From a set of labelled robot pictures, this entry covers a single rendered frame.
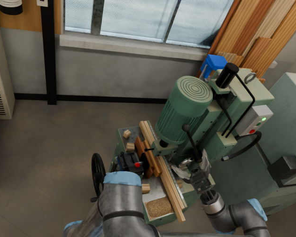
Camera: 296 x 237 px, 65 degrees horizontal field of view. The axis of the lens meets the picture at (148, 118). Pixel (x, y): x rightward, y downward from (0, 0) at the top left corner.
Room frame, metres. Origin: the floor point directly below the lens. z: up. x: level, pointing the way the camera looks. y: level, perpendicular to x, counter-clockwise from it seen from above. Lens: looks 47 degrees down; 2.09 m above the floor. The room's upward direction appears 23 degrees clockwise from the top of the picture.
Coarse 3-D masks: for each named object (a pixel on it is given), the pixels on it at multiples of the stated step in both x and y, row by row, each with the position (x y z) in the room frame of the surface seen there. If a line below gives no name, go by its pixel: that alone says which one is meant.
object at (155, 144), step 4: (156, 140) 0.83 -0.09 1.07; (152, 144) 0.82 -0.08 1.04; (156, 144) 0.81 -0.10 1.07; (172, 144) 0.85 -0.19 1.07; (156, 148) 0.78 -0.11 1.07; (160, 148) 0.79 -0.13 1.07; (164, 148) 0.80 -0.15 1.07; (168, 148) 0.81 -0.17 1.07; (172, 148) 0.83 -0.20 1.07; (176, 148) 0.84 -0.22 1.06; (152, 152) 0.79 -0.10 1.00; (156, 152) 0.77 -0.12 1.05; (160, 152) 0.78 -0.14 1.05; (164, 152) 0.80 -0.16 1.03; (168, 152) 0.82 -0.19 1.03; (156, 156) 0.78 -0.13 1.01
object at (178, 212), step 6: (144, 126) 1.01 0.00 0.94; (144, 132) 0.97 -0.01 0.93; (150, 138) 0.93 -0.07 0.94; (150, 144) 0.89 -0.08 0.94; (162, 168) 0.76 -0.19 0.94; (162, 174) 0.72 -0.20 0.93; (162, 180) 0.71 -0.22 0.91; (168, 180) 0.70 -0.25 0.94; (168, 186) 0.67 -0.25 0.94; (168, 192) 0.64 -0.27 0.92; (174, 198) 0.61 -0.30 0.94; (174, 204) 0.59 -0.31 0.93; (174, 210) 0.57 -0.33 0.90; (180, 210) 0.56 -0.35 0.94; (180, 216) 0.53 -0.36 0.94; (180, 222) 0.51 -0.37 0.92
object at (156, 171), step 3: (144, 141) 0.89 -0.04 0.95; (147, 141) 0.89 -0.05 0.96; (147, 144) 0.87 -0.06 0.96; (147, 147) 0.85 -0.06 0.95; (150, 150) 0.83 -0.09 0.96; (150, 153) 0.81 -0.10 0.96; (150, 156) 0.80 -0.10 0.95; (153, 156) 0.80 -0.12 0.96; (153, 159) 0.78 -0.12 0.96; (153, 162) 0.77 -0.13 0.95; (156, 165) 0.75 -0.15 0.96; (156, 168) 0.73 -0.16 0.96; (153, 171) 0.74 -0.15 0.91; (156, 171) 0.72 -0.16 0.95; (159, 171) 0.72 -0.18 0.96; (156, 174) 0.71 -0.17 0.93
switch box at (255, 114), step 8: (248, 112) 0.90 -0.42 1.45; (256, 112) 0.88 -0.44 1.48; (264, 112) 0.90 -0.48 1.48; (272, 112) 0.92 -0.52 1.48; (248, 120) 0.88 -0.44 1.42; (256, 120) 0.86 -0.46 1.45; (264, 120) 0.90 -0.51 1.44; (240, 128) 0.88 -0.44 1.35; (248, 128) 0.86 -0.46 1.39; (256, 128) 0.90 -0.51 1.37
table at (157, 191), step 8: (120, 128) 0.95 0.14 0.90; (128, 128) 0.97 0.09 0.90; (136, 128) 1.00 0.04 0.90; (120, 136) 0.89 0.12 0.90; (136, 136) 0.93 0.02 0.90; (120, 144) 0.86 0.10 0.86; (128, 152) 0.80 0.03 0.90; (136, 152) 0.82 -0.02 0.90; (144, 176) 0.69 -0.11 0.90; (152, 176) 0.71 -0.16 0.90; (152, 184) 0.66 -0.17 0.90; (160, 184) 0.68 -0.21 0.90; (152, 192) 0.61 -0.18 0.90; (160, 192) 0.63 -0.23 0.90; (144, 200) 0.55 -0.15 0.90; (144, 208) 0.52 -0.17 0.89; (144, 216) 0.49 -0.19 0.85; (160, 216) 0.51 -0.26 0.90; (168, 216) 0.54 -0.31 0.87
